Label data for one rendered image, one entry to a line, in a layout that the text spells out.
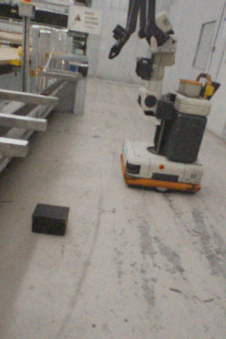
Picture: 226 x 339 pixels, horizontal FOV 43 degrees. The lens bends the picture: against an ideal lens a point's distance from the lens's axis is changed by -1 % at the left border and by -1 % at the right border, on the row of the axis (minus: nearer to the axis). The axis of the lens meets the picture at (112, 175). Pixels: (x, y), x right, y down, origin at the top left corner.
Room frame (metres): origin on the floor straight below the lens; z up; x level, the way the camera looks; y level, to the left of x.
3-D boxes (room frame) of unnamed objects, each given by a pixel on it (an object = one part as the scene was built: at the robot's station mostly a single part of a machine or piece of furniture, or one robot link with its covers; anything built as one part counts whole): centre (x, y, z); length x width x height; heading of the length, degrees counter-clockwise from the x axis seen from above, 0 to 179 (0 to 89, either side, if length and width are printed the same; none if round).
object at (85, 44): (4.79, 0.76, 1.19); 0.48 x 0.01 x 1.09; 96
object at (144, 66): (2.53, -0.13, 0.99); 0.28 x 0.16 x 0.22; 6
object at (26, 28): (1.76, 0.61, 0.93); 0.05 x 0.05 x 0.45; 6
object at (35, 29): (2.02, 0.63, 0.89); 0.04 x 0.04 x 0.48; 6
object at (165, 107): (2.49, -0.26, 0.68); 0.28 x 0.27 x 0.25; 6
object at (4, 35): (4.80, 1.48, 1.05); 1.43 x 0.12 x 0.12; 96
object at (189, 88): (2.57, -0.53, 0.87); 0.23 x 0.15 x 0.11; 6
